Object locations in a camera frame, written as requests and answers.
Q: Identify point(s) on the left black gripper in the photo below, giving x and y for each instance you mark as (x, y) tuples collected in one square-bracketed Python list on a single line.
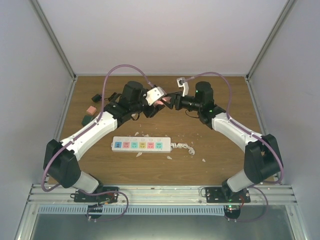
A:
[(153, 110)]

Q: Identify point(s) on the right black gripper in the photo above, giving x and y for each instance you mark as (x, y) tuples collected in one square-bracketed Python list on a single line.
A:
[(174, 96)]

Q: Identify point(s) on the large pink adapter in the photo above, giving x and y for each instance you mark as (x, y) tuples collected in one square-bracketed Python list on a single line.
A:
[(163, 101)]

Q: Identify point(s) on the white power strip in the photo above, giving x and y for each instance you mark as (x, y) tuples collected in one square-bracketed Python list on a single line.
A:
[(141, 144)]

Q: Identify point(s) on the black plug with cable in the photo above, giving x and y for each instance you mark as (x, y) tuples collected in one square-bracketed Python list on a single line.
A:
[(112, 98)]

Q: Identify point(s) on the small pink plug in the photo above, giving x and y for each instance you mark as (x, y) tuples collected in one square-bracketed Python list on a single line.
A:
[(91, 110)]

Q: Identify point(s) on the dark green square adapter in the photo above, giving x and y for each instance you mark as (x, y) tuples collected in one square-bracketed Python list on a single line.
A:
[(86, 120)]

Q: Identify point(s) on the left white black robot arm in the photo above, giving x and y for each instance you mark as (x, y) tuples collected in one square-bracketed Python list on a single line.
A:
[(62, 157)]

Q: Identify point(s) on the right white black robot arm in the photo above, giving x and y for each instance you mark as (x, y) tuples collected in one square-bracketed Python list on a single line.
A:
[(262, 157)]

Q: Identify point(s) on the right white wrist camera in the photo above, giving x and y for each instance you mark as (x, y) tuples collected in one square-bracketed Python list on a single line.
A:
[(183, 84)]

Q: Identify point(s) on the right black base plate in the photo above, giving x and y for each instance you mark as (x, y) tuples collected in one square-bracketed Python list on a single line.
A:
[(214, 194)]

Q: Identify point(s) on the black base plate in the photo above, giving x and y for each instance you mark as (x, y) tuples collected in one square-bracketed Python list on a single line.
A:
[(102, 195), (214, 194)]

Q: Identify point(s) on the grey slotted cable duct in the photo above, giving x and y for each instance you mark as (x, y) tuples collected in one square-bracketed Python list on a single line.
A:
[(134, 210)]

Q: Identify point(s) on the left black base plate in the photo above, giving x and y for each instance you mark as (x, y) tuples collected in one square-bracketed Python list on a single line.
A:
[(102, 195)]

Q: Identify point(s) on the aluminium front rail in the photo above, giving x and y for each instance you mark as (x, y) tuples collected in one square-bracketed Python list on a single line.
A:
[(169, 195)]

